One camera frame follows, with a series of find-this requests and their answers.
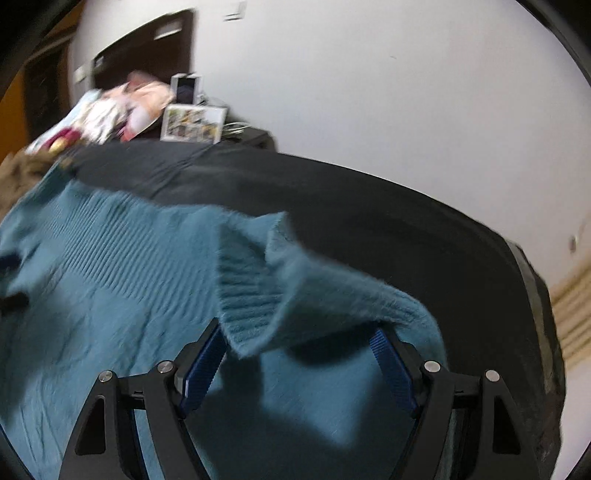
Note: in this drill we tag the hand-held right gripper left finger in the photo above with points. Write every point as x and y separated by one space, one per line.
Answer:
203 364

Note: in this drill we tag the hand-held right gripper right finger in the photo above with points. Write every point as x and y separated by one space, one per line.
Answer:
392 369

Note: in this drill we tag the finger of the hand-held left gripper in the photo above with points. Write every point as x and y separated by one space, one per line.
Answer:
13 303
8 262

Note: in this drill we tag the blue knitted sweater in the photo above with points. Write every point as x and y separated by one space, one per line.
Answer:
138 277

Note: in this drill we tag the brown cloth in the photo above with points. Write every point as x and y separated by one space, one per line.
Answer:
23 180

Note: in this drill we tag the black bed sheet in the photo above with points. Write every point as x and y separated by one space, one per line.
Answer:
369 207

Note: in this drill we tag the white printed cloth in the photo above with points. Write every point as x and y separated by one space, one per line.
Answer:
87 115

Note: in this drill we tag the dark door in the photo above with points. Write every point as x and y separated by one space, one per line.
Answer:
44 92

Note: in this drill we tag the beige curtain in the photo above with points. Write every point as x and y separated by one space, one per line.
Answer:
575 318

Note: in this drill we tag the pink blanket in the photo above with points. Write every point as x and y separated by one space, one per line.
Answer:
147 94

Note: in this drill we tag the white framed picture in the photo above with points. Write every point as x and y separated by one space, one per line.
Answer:
194 123

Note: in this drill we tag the dark nightstand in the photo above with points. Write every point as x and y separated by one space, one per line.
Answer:
251 137

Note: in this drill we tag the white box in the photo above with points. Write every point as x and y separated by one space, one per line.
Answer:
186 90

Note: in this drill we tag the dark wooden headboard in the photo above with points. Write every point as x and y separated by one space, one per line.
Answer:
152 50

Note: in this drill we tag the white wall socket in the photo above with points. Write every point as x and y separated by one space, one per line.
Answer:
81 74

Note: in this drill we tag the small wall socket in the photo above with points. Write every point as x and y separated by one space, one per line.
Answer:
574 243

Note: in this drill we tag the white wall switch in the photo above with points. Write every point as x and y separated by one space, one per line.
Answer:
235 11

